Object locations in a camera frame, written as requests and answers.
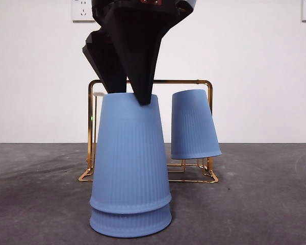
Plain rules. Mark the blue ribbed plastic cup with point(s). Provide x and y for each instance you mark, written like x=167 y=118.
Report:
x=130 y=153
x=193 y=127
x=130 y=224

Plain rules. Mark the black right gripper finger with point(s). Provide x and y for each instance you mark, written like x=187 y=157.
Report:
x=137 y=51
x=102 y=58

